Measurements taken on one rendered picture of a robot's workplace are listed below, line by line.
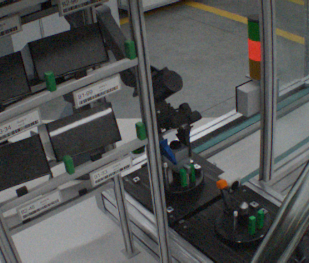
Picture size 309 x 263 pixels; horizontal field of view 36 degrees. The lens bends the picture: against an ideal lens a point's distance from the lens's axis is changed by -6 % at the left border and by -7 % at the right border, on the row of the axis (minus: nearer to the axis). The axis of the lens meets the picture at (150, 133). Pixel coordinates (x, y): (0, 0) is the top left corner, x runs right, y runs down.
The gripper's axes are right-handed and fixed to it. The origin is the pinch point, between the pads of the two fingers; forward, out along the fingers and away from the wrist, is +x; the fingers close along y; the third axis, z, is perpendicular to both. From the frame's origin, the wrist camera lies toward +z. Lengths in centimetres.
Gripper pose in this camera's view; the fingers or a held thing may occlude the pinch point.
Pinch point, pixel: (177, 148)
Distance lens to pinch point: 129.3
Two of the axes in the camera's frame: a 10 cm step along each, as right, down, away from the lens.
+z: 4.0, -2.3, -8.9
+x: 4.5, 8.9, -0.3
